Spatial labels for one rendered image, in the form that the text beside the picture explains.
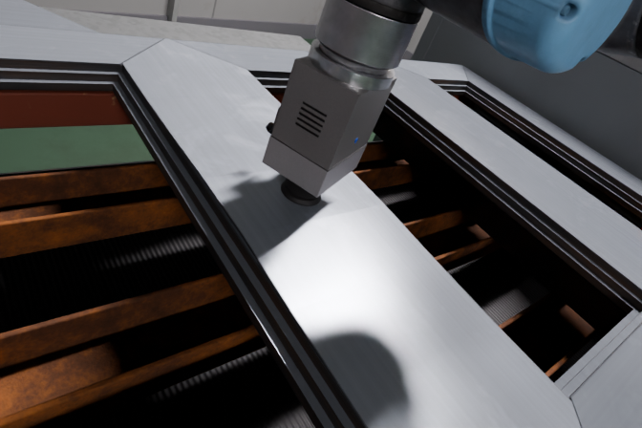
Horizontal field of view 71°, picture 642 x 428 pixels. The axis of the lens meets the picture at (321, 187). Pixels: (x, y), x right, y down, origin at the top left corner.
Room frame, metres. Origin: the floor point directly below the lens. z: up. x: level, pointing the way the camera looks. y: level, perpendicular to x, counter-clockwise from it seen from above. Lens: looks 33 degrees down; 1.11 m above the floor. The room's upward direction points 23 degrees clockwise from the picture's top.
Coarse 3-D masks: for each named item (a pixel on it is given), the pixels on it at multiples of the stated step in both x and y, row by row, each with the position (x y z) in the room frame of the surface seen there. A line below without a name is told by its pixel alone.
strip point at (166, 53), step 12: (156, 48) 0.58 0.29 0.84; (168, 48) 0.59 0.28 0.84; (180, 48) 0.61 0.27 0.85; (192, 48) 0.63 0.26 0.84; (132, 60) 0.51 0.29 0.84; (144, 60) 0.53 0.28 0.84; (156, 60) 0.54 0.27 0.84; (168, 60) 0.56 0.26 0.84; (180, 60) 0.57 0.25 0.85; (192, 60) 0.59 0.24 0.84; (204, 60) 0.60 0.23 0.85; (216, 60) 0.62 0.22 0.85
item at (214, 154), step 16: (192, 144) 0.39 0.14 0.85; (208, 144) 0.40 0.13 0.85; (224, 144) 0.41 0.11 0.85; (240, 144) 0.42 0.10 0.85; (256, 144) 0.44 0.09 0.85; (192, 160) 0.36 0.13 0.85; (208, 160) 0.37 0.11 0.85; (224, 160) 0.38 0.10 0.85; (240, 160) 0.39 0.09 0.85; (256, 160) 0.40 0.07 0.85; (208, 176) 0.34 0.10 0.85
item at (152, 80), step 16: (128, 64) 0.50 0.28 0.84; (144, 80) 0.48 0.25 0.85; (160, 80) 0.49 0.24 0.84; (176, 80) 0.51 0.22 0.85; (192, 80) 0.53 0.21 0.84; (208, 80) 0.55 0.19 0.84; (224, 80) 0.56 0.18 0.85; (240, 80) 0.59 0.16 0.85; (256, 80) 0.61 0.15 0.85; (224, 96) 0.52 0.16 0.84; (240, 96) 0.54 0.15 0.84; (256, 96) 0.56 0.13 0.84; (272, 96) 0.58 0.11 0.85
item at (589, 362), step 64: (0, 64) 0.40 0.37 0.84; (64, 64) 0.45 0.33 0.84; (512, 128) 0.97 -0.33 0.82; (192, 192) 0.33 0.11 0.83; (512, 192) 0.61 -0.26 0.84; (576, 256) 0.52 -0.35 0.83; (256, 320) 0.23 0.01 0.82; (640, 320) 0.43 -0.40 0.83; (320, 384) 0.19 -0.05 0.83; (576, 384) 0.29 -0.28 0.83
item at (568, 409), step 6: (570, 402) 0.26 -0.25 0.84; (564, 408) 0.25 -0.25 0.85; (570, 408) 0.25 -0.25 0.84; (558, 414) 0.24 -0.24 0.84; (564, 414) 0.25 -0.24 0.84; (570, 414) 0.25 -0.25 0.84; (552, 420) 0.24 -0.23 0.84; (558, 420) 0.24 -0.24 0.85; (564, 420) 0.24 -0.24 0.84; (570, 420) 0.24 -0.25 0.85; (576, 420) 0.25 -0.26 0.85; (546, 426) 0.23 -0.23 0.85; (552, 426) 0.23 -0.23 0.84; (558, 426) 0.23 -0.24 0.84; (564, 426) 0.23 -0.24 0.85; (570, 426) 0.24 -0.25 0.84; (576, 426) 0.24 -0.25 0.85
